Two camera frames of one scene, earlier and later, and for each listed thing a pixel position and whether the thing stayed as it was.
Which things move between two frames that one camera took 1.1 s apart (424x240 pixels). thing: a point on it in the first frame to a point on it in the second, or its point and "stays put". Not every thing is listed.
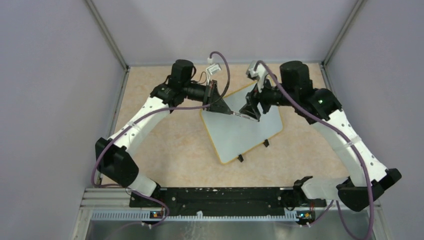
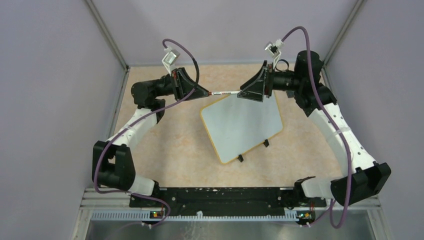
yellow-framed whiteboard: (232, 135) stays put
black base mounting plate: (224, 199) stays put
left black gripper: (212, 97) to (183, 85)
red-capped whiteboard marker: (240, 115) to (222, 92)
